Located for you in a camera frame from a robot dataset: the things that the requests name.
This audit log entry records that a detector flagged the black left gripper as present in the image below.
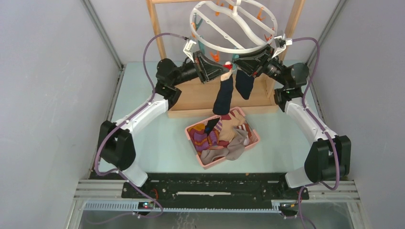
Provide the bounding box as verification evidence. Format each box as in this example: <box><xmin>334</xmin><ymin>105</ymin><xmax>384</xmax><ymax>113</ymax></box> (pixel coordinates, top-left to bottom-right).
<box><xmin>171</xmin><ymin>51</ymin><xmax>229</xmax><ymax>87</ymax></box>

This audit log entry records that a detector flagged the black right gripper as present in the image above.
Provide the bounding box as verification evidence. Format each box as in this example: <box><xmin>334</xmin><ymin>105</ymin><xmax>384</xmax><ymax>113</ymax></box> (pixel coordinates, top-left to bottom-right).
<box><xmin>232</xmin><ymin>44</ymin><xmax>288</xmax><ymax>88</ymax></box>

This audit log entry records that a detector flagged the navy santa sock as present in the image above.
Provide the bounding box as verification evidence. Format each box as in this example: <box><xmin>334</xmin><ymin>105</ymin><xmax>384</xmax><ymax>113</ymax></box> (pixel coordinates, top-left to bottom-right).
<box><xmin>235</xmin><ymin>70</ymin><xmax>255</xmax><ymax>100</ymax></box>
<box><xmin>213</xmin><ymin>62</ymin><xmax>234</xmax><ymax>115</ymax></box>

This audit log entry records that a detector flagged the grey sock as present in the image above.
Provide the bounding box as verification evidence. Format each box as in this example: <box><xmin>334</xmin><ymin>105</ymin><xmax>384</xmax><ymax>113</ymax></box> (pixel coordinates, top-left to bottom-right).
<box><xmin>200</xmin><ymin>128</ymin><xmax>250</xmax><ymax>165</ymax></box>

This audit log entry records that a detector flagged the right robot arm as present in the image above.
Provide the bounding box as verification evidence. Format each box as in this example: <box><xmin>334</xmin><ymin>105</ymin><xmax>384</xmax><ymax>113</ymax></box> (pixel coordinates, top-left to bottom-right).
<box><xmin>232</xmin><ymin>45</ymin><xmax>351</xmax><ymax>199</ymax></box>

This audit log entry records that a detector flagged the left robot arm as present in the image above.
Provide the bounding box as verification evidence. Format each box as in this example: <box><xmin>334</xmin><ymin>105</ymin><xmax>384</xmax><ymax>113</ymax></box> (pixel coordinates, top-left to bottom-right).
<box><xmin>94</xmin><ymin>51</ymin><xmax>232</xmax><ymax>199</ymax></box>

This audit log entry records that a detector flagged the wooden hanger stand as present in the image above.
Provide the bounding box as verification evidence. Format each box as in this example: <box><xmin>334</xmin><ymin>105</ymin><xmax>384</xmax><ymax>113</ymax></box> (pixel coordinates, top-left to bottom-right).
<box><xmin>146</xmin><ymin>0</ymin><xmax>306</xmax><ymax>118</ymax></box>

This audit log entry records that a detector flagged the white round clip hanger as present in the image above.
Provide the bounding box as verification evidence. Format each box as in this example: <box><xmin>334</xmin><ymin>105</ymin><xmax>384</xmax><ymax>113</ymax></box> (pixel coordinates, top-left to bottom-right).
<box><xmin>188</xmin><ymin>0</ymin><xmax>279</xmax><ymax>56</ymax></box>

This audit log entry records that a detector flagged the orange front clothespin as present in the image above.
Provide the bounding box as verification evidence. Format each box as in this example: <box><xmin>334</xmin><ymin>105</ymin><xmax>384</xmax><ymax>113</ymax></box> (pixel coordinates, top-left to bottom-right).
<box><xmin>210</xmin><ymin>51</ymin><xmax>220</xmax><ymax>63</ymax></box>

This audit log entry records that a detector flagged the teal clothespin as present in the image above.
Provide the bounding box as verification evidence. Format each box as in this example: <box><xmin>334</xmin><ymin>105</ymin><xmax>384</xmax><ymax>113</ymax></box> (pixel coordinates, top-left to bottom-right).
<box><xmin>231</xmin><ymin>54</ymin><xmax>239</xmax><ymax>70</ymax></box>

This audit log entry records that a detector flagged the beige red striped sock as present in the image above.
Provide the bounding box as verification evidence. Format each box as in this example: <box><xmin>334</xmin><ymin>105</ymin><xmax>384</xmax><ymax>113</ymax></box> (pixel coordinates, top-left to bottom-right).
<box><xmin>214</xmin><ymin>107</ymin><xmax>254</xmax><ymax>146</ymax></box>

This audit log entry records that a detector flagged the purple striped sock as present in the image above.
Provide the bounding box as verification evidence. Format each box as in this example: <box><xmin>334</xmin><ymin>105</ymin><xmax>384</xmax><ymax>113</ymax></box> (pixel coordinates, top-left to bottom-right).
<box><xmin>188</xmin><ymin>123</ymin><xmax>219</xmax><ymax>155</ymax></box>

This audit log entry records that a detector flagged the pink plastic basket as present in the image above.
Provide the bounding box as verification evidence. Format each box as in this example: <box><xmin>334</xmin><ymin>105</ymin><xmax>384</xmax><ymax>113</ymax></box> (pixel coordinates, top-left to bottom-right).
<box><xmin>185</xmin><ymin>107</ymin><xmax>260</xmax><ymax>169</ymax></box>

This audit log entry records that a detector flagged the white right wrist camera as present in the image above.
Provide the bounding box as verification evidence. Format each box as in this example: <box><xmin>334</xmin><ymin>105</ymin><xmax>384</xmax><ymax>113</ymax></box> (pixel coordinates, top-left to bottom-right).
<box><xmin>272</xmin><ymin>33</ymin><xmax>293</xmax><ymax>59</ymax></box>

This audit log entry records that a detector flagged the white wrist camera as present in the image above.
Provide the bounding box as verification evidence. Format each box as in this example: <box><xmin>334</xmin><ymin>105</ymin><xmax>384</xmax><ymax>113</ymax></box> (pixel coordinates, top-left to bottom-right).
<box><xmin>183</xmin><ymin>39</ymin><xmax>197</xmax><ymax>63</ymax></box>
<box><xmin>272</xmin><ymin>33</ymin><xmax>293</xmax><ymax>59</ymax></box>

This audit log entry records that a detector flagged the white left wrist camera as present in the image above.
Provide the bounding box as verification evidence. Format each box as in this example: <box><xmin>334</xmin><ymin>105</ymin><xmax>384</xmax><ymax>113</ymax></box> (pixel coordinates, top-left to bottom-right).
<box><xmin>183</xmin><ymin>39</ymin><xmax>197</xmax><ymax>63</ymax></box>

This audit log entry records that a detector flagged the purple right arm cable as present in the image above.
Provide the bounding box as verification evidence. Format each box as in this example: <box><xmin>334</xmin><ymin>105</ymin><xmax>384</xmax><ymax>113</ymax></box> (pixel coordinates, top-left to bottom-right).
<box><xmin>291</xmin><ymin>37</ymin><xmax>342</xmax><ymax>229</ymax></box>

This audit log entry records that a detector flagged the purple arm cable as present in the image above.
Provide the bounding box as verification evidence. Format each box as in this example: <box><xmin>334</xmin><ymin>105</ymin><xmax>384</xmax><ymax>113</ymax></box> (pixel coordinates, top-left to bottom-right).
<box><xmin>291</xmin><ymin>37</ymin><xmax>342</xmax><ymax>229</ymax></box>
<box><xmin>94</xmin><ymin>32</ymin><xmax>191</xmax><ymax>220</ymax></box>

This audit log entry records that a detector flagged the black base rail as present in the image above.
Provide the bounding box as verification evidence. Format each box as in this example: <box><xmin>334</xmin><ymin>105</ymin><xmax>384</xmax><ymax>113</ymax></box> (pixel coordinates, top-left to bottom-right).
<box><xmin>121</xmin><ymin>173</ymin><xmax>309</xmax><ymax>210</ymax></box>

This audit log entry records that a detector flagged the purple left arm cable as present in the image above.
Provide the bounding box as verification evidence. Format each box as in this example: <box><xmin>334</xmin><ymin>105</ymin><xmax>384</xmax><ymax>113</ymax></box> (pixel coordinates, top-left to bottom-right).
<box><xmin>94</xmin><ymin>32</ymin><xmax>191</xmax><ymax>220</ymax></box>

